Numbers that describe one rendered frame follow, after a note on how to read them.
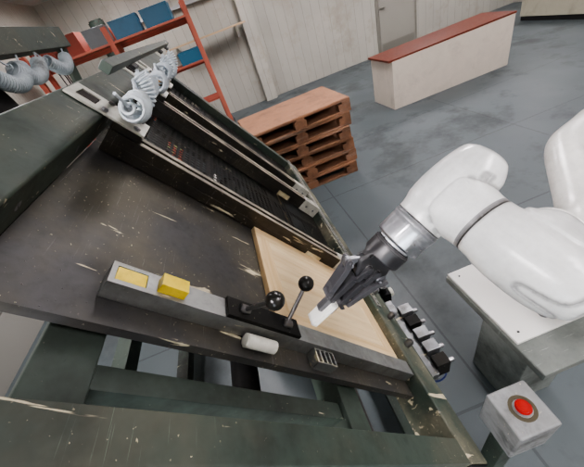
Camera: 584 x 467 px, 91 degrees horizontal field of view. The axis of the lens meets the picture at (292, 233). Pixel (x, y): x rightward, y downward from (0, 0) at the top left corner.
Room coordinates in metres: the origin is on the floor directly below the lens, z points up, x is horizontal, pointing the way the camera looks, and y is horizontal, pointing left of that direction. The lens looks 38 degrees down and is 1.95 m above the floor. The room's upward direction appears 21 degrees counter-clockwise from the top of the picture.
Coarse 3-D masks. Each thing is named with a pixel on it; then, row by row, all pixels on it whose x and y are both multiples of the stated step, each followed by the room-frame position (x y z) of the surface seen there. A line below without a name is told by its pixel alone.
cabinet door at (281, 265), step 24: (264, 240) 0.81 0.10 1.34; (264, 264) 0.66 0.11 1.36; (288, 264) 0.73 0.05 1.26; (312, 264) 0.81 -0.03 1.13; (264, 288) 0.57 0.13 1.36; (288, 288) 0.59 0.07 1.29; (312, 288) 0.65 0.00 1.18; (288, 312) 0.48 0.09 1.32; (336, 312) 0.58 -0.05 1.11; (360, 312) 0.64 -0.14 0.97; (336, 336) 0.46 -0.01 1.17; (360, 336) 0.50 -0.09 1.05; (384, 336) 0.55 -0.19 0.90
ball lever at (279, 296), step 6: (270, 294) 0.36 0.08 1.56; (276, 294) 0.36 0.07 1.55; (282, 294) 0.36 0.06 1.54; (270, 300) 0.35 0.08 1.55; (276, 300) 0.34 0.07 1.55; (282, 300) 0.35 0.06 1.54; (240, 306) 0.41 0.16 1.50; (246, 306) 0.41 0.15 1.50; (252, 306) 0.39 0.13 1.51; (258, 306) 0.38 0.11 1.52; (264, 306) 0.37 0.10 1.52; (270, 306) 0.34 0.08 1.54; (276, 306) 0.34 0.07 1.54; (282, 306) 0.34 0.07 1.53; (246, 312) 0.40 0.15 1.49
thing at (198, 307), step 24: (120, 264) 0.42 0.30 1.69; (120, 288) 0.38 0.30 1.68; (144, 288) 0.39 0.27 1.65; (192, 288) 0.43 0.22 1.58; (168, 312) 0.38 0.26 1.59; (192, 312) 0.38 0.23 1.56; (216, 312) 0.38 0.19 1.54; (264, 336) 0.38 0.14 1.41; (288, 336) 0.38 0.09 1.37; (312, 336) 0.41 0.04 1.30; (336, 360) 0.38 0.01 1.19; (360, 360) 0.38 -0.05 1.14; (384, 360) 0.41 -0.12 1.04
